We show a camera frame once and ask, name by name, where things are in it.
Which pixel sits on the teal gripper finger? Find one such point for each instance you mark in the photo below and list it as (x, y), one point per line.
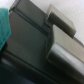
(5, 30)

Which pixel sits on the silver drawer handle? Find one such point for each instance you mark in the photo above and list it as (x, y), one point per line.
(54, 16)

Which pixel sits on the black kcup holder drawer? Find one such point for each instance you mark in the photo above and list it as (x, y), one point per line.
(43, 54)

